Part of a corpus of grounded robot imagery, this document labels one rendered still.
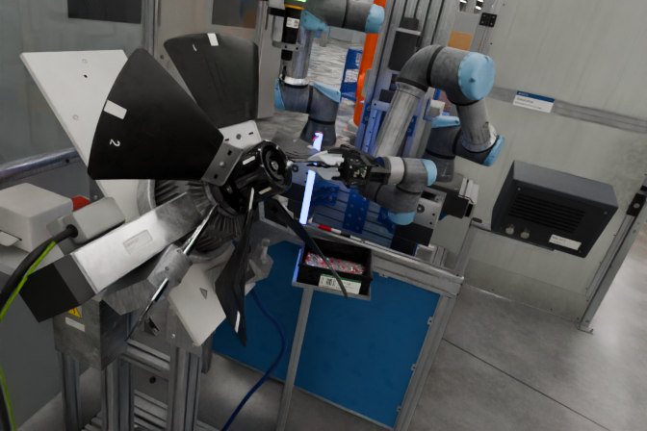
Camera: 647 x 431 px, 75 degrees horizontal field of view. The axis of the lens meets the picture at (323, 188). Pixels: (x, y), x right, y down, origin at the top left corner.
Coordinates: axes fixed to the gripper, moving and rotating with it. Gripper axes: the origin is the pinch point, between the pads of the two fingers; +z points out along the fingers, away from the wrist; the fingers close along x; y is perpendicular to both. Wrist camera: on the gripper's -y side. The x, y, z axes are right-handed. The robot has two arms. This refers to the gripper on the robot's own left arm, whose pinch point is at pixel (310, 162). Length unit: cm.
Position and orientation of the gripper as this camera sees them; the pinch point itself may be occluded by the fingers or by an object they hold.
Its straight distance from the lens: 109.9
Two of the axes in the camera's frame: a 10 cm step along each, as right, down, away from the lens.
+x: -2.1, 8.6, 4.7
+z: -9.4, -0.4, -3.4
